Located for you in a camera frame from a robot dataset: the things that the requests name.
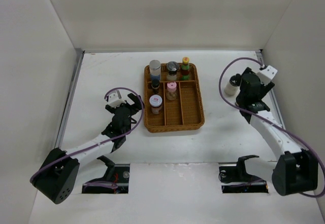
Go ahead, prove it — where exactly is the red label white lid jar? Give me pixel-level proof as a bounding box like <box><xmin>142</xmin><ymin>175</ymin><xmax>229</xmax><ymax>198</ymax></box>
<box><xmin>149</xmin><ymin>94</ymin><xmax>163</xmax><ymax>114</ymax></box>

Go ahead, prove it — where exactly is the black cap white powder bottle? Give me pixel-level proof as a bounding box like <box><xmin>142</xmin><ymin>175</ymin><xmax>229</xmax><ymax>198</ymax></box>
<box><xmin>224</xmin><ymin>74</ymin><xmax>241</xmax><ymax>96</ymax></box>

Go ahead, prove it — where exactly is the small dark pepper jar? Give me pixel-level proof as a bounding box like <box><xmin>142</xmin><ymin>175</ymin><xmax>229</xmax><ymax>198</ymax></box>
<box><xmin>151</xmin><ymin>79</ymin><xmax>160</xmax><ymax>94</ymax></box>

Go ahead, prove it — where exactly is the pink lid spice jar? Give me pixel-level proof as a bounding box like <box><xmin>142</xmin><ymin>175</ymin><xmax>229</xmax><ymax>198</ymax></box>
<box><xmin>166</xmin><ymin>82</ymin><xmax>177</xmax><ymax>101</ymax></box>

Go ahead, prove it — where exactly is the grey cap blue label jar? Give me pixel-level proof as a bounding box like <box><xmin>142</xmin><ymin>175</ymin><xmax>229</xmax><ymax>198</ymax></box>
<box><xmin>149</xmin><ymin>60</ymin><xmax>161</xmax><ymax>81</ymax></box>

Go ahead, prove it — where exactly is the silver cap glass shaker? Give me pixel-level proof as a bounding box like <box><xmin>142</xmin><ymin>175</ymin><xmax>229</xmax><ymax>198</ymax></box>
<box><xmin>167</xmin><ymin>61</ymin><xmax>179</xmax><ymax>81</ymax></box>

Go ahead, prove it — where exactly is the yellow cap chili sauce bottle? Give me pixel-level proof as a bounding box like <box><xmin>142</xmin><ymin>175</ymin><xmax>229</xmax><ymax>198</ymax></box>
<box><xmin>180</xmin><ymin>57</ymin><xmax>190</xmax><ymax>80</ymax></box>

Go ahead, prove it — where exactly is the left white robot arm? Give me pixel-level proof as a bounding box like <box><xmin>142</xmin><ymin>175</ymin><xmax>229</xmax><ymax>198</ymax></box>
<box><xmin>30</xmin><ymin>91</ymin><xmax>144</xmax><ymax>204</ymax></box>

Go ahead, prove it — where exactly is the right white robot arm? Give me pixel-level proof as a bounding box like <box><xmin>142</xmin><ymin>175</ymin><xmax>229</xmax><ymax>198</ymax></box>
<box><xmin>230</xmin><ymin>66</ymin><xmax>318</xmax><ymax>196</ymax></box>

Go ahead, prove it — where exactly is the brown wicker divided tray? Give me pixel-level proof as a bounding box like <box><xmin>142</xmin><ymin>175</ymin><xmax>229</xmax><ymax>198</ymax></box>
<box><xmin>143</xmin><ymin>63</ymin><xmax>205</xmax><ymax>133</ymax></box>

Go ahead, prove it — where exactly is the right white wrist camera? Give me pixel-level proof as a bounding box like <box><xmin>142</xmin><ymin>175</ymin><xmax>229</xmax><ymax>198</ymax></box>
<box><xmin>257</xmin><ymin>66</ymin><xmax>278</xmax><ymax>85</ymax></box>

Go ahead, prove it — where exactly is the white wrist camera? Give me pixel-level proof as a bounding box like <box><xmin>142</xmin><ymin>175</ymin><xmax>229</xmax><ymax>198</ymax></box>
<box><xmin>257</xmin><ymin>66</ymin><xmax>278</xmax><ymax>85</ymax></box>
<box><xmin>105</xmin><ymin>90</ymin><xmax>124</xmax><ymax>108</ymax></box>

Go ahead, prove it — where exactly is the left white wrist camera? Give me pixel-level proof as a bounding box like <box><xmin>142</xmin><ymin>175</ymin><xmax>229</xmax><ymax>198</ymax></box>
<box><xmin>105</xmin><ymin>90</ymin><xmax>124</xmax><ymax>108</ymax></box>

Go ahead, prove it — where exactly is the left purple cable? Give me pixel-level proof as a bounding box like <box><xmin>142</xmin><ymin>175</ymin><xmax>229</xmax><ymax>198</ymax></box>
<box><xmin>29</xmin><ymin>87</ymin><xmax>145</xmax><ymax>184</ymax></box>

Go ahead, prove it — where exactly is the purple cable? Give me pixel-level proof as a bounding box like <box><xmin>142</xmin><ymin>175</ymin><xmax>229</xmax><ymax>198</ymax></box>
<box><xmin>29</xmin><ymin>87</ymin><xmax>145</xmax><ymax>184</ymax></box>
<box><xmin>218</xmin><ymin>57</ymin><xmax>325</xmax><ymax>198</ymax></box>

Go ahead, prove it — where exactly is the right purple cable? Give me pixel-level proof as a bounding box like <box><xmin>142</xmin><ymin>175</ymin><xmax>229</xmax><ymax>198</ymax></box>
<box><xmin>218</xmin><ymin>57</ymin><xmax>325</xmax><ymax>198</ymax></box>

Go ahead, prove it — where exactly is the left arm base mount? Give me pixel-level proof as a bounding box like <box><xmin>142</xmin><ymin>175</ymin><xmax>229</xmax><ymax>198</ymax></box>
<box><xmin>81</xmin><ymin>156</ymin><xmax>131</xmax><ymax>194</ymax></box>

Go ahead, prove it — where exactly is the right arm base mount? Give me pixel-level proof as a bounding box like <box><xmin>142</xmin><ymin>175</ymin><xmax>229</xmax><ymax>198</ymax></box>
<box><xmin>218</xmin><ymin>155</ymin><xmax>269</xmax><ymax>194</ymax></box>

